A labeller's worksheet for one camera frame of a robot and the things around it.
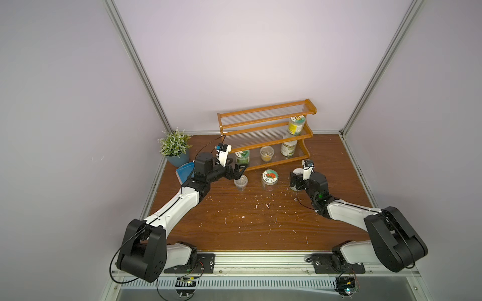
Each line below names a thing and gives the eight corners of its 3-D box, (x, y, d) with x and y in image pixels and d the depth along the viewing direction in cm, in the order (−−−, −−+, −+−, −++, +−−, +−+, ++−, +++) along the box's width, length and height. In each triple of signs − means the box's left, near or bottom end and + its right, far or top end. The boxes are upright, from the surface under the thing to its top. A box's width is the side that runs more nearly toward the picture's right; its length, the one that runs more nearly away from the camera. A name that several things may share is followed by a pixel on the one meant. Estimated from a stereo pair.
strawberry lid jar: (261, 190, 95) (262, 182, 89) (261, 177, 101) (262, 169, 94) (277, 190, 95) (279, 182, 89) (276, 177, 100) (278, 168, 94)
